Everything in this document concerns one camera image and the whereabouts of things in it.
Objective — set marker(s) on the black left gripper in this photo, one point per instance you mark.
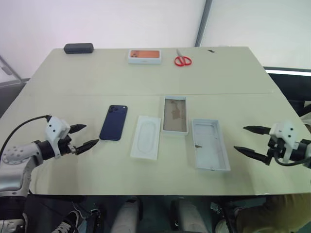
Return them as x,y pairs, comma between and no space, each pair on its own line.
65,145

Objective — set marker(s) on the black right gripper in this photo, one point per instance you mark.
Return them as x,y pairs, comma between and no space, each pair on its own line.
274,145

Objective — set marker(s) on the dark blue smartphone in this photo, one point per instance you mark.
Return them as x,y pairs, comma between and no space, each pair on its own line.
113,123

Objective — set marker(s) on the white phone box insert tray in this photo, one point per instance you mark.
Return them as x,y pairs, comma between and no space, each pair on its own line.
145,138

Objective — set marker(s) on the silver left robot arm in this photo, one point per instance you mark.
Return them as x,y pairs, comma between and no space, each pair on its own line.
17,155

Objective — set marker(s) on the phone box with orange print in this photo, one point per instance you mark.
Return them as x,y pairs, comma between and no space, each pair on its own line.
145,54

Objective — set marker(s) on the dark furniture with white strip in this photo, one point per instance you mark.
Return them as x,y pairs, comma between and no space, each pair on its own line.
291,85

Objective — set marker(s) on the khaki trouser leg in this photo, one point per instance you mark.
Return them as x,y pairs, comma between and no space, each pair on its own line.
274,213

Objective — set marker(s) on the black sneaker with white laces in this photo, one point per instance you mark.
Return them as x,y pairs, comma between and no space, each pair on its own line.
69,221

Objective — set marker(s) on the dark grey oblong case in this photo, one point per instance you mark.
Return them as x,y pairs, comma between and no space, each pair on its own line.
79,48

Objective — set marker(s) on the white rounded leg cover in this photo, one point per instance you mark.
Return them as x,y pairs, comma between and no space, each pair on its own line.
189,216
125,216

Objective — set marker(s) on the white shoe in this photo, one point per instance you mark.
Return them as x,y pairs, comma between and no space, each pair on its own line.
223,227

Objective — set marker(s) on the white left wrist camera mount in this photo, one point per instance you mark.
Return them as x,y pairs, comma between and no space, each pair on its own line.
54,126

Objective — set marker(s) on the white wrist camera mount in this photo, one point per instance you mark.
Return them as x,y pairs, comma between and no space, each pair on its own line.
54,126
284,128

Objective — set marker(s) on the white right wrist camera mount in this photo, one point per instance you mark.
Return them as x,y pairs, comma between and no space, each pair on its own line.
284,128

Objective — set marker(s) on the grey metal frame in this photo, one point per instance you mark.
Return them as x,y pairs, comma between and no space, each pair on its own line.
5,66

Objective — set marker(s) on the grey vertical post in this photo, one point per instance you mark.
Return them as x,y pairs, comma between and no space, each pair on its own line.
204,21

